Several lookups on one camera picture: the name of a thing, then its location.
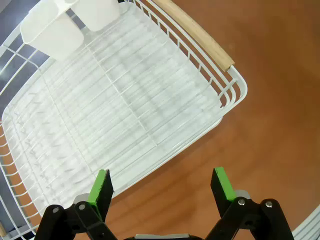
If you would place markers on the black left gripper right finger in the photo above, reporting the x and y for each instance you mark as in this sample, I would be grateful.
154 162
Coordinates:
222 197

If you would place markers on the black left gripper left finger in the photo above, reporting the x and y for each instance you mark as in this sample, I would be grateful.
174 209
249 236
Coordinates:
100 200

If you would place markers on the white plastic drain tray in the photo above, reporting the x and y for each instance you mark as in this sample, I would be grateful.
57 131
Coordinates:
130 105

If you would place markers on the white plastic cutlery holder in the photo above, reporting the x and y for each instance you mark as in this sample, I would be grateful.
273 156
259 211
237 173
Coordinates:
55 35

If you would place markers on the white ribbed object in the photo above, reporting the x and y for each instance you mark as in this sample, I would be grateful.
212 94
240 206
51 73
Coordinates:
308 227

